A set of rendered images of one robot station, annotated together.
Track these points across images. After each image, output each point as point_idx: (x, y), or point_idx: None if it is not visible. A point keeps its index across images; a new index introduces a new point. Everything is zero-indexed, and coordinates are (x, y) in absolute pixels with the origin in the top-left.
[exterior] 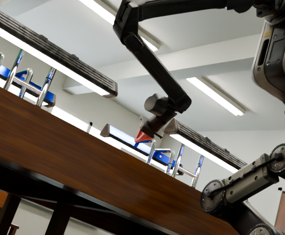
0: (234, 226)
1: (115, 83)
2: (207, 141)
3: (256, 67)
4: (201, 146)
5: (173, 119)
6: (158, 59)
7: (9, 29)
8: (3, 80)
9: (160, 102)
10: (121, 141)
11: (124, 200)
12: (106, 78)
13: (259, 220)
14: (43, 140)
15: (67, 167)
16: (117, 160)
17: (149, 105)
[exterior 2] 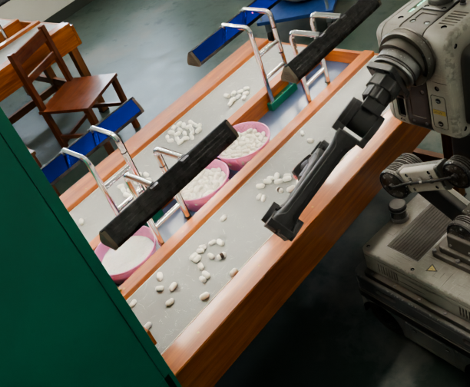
0: (425, 198)
1: (226, 124)
2: (324, 39)
3: (398, 115)
4: (324, 57)
5: (285, 67)
6: None
7: (137, 227)
8: None
9: None
10: (215, 53)
11: (329, 243)
12: (218, 133)
13: (450, 203)
14: (265, 299)
15: (287, 285)
16: (309, 236)
17: None
